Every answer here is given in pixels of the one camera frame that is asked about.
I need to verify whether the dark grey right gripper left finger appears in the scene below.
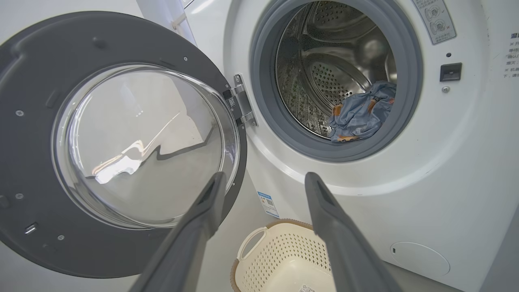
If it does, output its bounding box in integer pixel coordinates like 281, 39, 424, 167
130, 172, 227, 292

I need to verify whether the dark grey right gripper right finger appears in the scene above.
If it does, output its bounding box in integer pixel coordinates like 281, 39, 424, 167
304, 172, 402, 292

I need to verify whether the blue garment with orange prints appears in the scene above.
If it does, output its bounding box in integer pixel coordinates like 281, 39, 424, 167
328, 80, 397, 142

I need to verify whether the round dark washing machine door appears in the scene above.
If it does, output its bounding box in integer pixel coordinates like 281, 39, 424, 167
0, 11, 248, 279

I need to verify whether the white front-load washing machine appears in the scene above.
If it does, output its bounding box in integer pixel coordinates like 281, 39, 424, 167
136, 0, 519, 292

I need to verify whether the metal door hinge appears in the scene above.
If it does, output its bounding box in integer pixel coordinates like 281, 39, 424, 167
223, 74, 258, 127

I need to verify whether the cream perforated laundry basket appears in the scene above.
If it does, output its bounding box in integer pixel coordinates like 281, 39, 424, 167
230, 219, 337, 292

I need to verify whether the round white filter cover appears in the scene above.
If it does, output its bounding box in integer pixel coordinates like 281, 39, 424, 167
390, 242, 450, 277

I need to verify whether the blue energy label sticker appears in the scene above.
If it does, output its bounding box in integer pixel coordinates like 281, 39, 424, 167
257, 191, 280, 219

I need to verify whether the grey warning sticker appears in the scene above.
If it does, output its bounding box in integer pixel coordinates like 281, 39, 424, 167
413, 0, 457, 45

